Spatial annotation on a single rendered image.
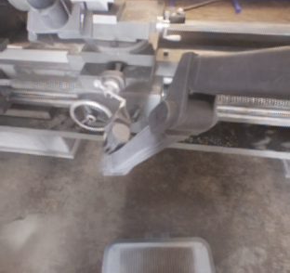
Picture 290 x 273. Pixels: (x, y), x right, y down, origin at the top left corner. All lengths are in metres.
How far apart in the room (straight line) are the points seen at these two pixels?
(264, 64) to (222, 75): 0.06
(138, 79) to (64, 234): 1.08
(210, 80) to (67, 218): 1.38
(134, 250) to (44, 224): 0.68
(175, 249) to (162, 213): 0.36
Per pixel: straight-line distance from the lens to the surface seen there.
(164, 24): 0.95
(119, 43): 0.96
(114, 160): 0.62
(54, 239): 1.55
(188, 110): 0.35
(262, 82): 0.27
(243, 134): 1.38
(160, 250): 1.17
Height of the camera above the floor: 1.41
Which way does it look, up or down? 51 degrees down
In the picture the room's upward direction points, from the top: 2 degrees counter-clockwise
